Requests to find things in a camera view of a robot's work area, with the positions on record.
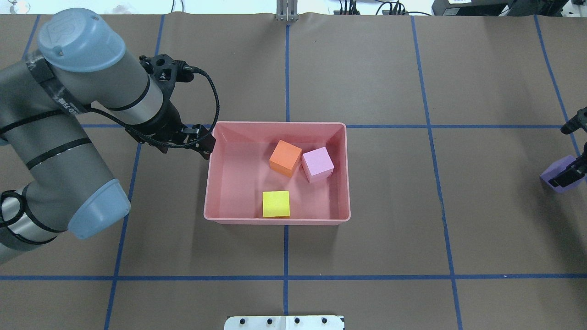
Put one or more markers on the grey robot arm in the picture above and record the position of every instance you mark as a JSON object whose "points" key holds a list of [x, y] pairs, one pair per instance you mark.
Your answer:
{"points": [[82, 66]]}

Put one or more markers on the pink plastic bin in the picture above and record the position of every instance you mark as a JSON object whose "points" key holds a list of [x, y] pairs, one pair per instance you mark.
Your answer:
{"points": [[239, 172]]}

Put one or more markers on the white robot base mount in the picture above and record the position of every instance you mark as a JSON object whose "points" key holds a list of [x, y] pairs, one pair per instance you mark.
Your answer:
{"points": [[285, 322]]}

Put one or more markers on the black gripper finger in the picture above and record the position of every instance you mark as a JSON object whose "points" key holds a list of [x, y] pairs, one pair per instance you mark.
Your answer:
{"points": [[567, 172]]}

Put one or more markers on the orange foam block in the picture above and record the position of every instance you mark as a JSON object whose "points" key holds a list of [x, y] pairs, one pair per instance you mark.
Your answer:
{"points": [[285, 158]]}

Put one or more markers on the purple foam block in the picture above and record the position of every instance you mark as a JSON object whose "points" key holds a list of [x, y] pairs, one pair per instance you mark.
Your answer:
{"points": [[544, 178]]}

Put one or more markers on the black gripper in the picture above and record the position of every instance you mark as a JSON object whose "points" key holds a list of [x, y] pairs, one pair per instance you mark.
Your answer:
{"points": [[166, 124]]}

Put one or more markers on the yellow foam block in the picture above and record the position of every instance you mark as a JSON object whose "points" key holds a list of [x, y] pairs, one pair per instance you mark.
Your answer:
{"points": [[276, 204]]}

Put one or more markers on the light pink foam block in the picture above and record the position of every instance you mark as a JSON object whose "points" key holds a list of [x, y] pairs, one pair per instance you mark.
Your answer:
{"points": [[317, 165]]}

